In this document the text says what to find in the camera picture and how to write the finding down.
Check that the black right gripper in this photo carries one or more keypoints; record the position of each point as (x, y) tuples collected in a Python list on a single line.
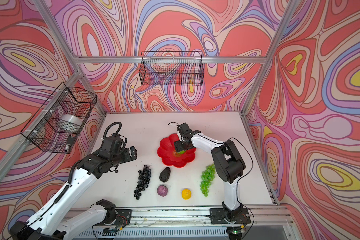
[(178, 147)]

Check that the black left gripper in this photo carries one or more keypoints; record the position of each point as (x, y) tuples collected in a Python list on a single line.
[(128, 157)]

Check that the black fake grape bunch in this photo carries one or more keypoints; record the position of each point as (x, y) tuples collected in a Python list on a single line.
[(143, 182)]

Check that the green fake grape bunch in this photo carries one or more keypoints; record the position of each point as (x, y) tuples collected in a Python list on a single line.
[(207, 177)]

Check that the dark fake avocado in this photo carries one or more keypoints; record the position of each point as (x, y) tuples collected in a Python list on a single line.
[(165, 175)]

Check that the yellow fake lemon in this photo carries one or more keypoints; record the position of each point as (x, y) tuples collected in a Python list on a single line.
[(186, 194)]

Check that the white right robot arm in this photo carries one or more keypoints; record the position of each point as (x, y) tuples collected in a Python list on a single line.
[(228, 162)]

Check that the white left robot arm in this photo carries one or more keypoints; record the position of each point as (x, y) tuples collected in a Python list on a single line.
[(48, 224)]

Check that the red flower-shaped fruit bowl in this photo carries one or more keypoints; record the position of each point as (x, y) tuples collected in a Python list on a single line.
[(169, 155)]

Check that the white roll in basket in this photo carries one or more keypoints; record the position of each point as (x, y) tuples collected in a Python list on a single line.
[(69, 123)]

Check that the black wire basket left wall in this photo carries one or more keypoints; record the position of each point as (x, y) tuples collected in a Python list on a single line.
[(45, 134)]

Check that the black wire basket wall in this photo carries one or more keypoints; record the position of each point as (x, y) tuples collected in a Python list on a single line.
[(172, 68), (45, 134)]

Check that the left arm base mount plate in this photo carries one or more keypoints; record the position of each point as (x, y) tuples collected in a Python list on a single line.
[(118, 217)]

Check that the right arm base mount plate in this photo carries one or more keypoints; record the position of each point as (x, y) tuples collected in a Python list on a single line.
[(225, 216)]

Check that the black wire basket back wall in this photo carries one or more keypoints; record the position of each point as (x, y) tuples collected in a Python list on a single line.
[(172, 68)]

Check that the aluminium front rail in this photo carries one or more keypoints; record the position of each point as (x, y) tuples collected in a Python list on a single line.
[(195, 216)]

